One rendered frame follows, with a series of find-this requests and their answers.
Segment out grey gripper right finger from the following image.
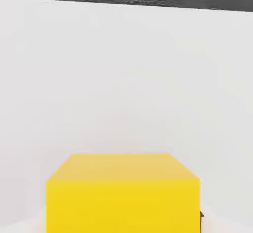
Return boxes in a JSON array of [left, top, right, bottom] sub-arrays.
[[199, 209, 246, 233]]

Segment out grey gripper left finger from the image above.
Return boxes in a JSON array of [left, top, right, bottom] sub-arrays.
[[7, 209, 47, 233]]

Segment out small yellow cube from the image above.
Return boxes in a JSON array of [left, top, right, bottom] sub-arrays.
[[46, 152, 201, 233]]

